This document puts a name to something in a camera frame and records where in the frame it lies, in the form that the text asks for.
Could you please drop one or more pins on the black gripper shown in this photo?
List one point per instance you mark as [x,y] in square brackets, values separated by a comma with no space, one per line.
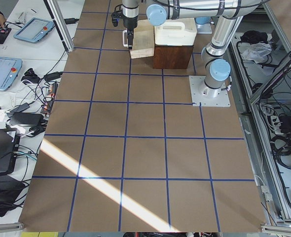
[129,22]

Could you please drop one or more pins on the light wooden drawer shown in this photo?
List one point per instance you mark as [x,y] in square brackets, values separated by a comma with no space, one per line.
[143,42]

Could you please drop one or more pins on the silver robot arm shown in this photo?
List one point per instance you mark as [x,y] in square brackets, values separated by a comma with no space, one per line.
[229,12]
[130,12]

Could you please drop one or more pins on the dark wooden cabinet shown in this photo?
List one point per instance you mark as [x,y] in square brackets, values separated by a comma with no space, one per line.
[172,57]

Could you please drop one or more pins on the white plastic tray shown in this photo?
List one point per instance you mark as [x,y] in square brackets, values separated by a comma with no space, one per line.
[180,32]

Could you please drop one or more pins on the blue teach pendant far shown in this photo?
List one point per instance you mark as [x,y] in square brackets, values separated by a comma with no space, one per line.
[34,30]

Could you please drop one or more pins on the blue teach pendant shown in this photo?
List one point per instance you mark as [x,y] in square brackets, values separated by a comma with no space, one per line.
[9,69]
[34,30]

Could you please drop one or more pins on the black cloth bundle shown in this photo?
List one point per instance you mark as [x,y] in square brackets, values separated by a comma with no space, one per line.
[254,37]

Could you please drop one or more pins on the white crumpled cloth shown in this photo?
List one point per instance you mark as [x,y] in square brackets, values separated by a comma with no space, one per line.
[257,52]

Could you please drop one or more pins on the blue teach pendant near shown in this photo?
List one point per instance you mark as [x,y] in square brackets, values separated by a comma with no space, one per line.
[9,69]

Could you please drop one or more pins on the black laptop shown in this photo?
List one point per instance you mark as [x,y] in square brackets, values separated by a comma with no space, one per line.
[9,142]

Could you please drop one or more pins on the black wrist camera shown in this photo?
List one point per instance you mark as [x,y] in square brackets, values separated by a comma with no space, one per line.
[116,15]

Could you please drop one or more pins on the aluminium frame post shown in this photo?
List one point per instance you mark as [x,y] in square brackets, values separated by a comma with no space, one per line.
[59,22]

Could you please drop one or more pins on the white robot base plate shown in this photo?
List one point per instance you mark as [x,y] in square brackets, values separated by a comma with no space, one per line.
[203,96]

